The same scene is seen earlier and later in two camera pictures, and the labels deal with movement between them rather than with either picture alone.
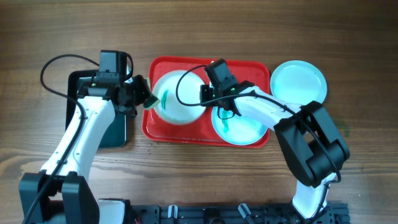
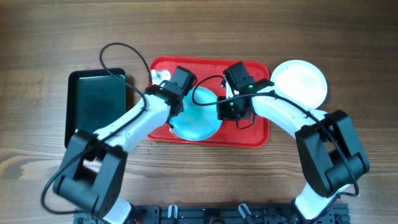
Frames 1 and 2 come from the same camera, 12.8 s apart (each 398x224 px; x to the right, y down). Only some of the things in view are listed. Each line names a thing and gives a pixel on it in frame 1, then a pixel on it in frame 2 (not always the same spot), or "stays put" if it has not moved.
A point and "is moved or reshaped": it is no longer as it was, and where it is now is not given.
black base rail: x=281 y=213 stays put
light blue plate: x=232 y=128 → x=198 y=122
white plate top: x=170 y=109 is moved or reshaped
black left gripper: x=138 y=82 → x=180 y=110
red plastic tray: x=201 y=131 stays put
